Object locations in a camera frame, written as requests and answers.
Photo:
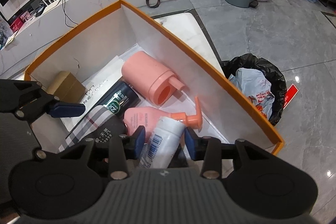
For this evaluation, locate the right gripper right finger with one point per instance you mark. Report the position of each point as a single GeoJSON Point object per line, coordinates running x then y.
{"type": "Point", "coordinates": [210, 150]}

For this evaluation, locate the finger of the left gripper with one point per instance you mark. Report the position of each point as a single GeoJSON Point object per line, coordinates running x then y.
{"type": "Point", "coordinates": [67, 110]}

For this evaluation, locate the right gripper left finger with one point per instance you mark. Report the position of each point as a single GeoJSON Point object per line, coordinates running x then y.
{"type": "Point", "coordinates": [115, 152]}

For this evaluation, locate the brown cardboard cube box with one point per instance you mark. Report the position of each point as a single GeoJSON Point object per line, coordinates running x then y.
{"type": "Point", "coordinates": [67, 87]}

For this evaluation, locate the plaid glasses case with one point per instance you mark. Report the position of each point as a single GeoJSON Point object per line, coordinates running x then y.
{"type": "Point", "coordinates": [92, 121]}

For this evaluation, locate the orange cardboard storage box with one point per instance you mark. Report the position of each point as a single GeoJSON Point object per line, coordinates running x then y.
{"type": "Point", "coordinates": [120, 29]}

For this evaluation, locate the pink pump lotion bottle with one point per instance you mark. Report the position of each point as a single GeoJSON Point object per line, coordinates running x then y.
{"type": "Point", "coordinates": [149, 116]}

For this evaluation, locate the white lotion tube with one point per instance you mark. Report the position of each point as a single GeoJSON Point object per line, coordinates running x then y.
{"type": "Point", "coordinates": [162, 144]}

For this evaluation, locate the dark blue shampoo bottle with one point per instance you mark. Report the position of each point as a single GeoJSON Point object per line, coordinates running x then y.
{"type": "Point", "coordinates": [119, 98]}

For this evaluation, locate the white glasses box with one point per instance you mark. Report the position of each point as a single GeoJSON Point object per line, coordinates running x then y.
{"type": "Point", "coordinates": [96, 87]}

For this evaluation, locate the black trash bag bin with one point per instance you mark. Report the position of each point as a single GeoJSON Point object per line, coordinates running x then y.
{"type": "Point", "coordinates": [260, 81]}

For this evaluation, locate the red gift box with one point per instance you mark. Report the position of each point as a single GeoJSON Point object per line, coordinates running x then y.
{"type": "Point", "coordinates": [16, 24]}

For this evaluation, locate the red floor sticker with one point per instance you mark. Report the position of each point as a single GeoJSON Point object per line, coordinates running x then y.
{"type": "Point", "coordinates": [291, 92]}

